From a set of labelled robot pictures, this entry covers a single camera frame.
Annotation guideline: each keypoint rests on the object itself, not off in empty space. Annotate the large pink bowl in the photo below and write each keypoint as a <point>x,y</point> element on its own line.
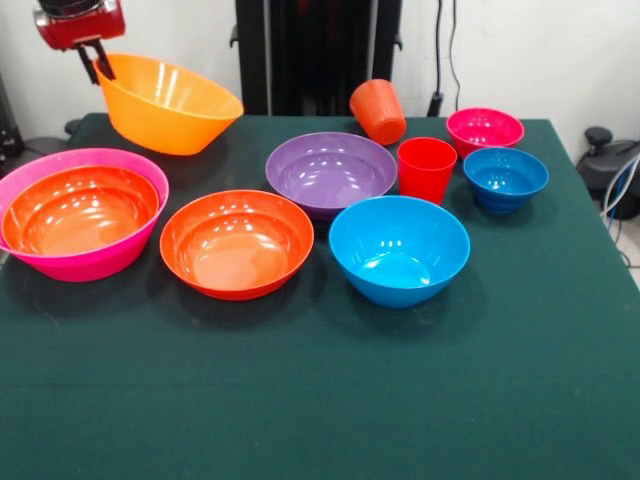
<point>100,265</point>

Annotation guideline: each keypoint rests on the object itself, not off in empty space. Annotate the black office chair base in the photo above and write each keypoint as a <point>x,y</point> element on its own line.
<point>600,165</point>
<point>35,155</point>

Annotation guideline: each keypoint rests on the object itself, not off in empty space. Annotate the dark green table cloth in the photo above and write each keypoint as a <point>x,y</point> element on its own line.
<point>320,390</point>

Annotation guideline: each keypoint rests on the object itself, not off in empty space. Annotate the small pink bowl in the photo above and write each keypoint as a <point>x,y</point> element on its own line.
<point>482,129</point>

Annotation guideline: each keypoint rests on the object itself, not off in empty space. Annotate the large orange bowl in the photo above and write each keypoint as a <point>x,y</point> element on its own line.
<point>165,115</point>

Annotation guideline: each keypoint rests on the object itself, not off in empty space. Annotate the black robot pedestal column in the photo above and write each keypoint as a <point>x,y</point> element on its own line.
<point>320,50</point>

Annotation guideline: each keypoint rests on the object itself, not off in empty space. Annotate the light blue bowl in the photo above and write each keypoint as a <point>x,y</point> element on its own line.
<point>395,260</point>

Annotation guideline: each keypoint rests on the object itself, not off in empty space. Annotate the orange cup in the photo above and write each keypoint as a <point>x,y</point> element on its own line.
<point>380,117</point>

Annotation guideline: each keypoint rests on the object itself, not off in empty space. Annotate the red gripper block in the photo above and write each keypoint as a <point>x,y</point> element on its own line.
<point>80,30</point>

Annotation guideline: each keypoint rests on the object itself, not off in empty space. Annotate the small dark blue bowl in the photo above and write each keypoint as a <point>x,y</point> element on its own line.
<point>505,175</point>

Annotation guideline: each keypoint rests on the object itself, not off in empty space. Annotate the red cup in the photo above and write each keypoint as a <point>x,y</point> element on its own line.
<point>425,175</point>

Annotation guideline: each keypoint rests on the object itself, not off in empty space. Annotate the purple bowl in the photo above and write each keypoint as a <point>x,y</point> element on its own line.
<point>330,170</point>

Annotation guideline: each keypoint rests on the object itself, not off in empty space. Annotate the red-orange bowl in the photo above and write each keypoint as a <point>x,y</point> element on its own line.
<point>80,215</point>
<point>235,250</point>

